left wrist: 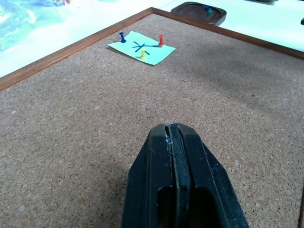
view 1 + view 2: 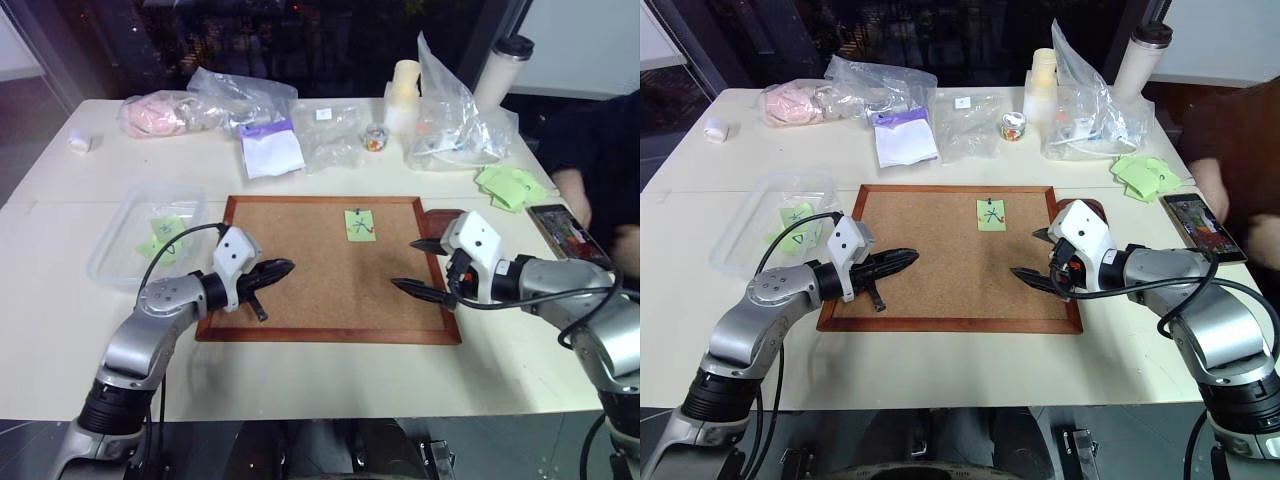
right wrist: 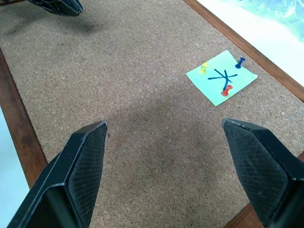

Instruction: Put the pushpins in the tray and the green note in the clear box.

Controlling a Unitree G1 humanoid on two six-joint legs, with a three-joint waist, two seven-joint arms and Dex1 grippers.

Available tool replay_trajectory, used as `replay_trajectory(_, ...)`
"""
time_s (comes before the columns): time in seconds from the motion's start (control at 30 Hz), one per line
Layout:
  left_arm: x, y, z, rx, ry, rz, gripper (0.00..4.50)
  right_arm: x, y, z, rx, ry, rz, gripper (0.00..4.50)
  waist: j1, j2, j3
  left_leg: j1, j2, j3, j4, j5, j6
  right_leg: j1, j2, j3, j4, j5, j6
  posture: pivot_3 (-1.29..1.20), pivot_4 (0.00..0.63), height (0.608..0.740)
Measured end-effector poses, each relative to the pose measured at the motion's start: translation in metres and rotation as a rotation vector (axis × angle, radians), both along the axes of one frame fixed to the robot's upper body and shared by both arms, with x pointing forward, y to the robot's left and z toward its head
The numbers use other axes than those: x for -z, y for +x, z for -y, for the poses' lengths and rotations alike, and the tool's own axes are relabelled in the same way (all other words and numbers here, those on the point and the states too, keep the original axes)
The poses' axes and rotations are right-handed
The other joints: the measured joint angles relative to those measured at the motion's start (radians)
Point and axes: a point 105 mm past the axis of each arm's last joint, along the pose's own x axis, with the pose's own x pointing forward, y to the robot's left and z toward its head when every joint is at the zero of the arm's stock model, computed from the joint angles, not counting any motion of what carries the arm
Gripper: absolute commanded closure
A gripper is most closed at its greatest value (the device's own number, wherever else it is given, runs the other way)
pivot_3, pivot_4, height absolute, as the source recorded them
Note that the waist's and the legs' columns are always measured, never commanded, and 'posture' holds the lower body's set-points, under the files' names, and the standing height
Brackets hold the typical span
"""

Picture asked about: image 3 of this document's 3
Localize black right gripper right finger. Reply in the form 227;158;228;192
221;118;304;228

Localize red pushpin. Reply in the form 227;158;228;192
221;85;234;97

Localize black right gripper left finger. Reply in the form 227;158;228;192
7;120;109;228

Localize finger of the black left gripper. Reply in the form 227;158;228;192
28;0;84;17

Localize blue pushpin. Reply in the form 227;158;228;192
235;57;247;69

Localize wood-framed cork board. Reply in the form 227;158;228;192
0;0;304;228

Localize light green sticky note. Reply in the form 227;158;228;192
185;49;258;107

